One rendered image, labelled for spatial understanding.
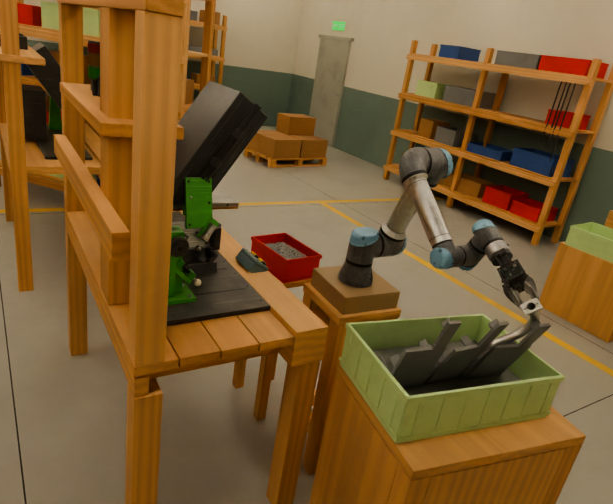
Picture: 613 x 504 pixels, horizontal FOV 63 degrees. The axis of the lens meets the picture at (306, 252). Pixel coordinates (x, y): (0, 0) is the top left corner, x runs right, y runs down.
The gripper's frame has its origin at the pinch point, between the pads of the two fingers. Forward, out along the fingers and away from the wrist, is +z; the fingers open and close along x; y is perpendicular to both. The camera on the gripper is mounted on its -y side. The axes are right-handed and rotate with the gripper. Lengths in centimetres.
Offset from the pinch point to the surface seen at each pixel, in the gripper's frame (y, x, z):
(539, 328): -3.5, -0.9, 5.9
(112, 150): 86, -90, -67
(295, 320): 12, -74, -27
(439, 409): 7.7, -38.1, 20.7
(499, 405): -10.9, -22.9, 20.7
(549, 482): -42, -21, 41
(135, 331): 64, -102, -14
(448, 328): 19.5, -24.6, 4.0
